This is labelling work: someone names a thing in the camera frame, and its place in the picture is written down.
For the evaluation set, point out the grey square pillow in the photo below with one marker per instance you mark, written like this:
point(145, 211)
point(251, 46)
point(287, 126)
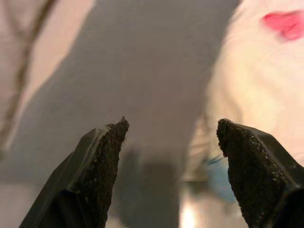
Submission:
point(133, 71)

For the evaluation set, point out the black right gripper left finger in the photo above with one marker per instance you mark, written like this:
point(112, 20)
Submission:
point(95, 171)

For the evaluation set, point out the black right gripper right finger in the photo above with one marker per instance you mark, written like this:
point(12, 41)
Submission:
point(256, 171)

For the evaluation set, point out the white cartoon print bedsheet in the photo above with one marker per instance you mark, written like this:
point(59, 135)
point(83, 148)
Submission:
point(261, 78)

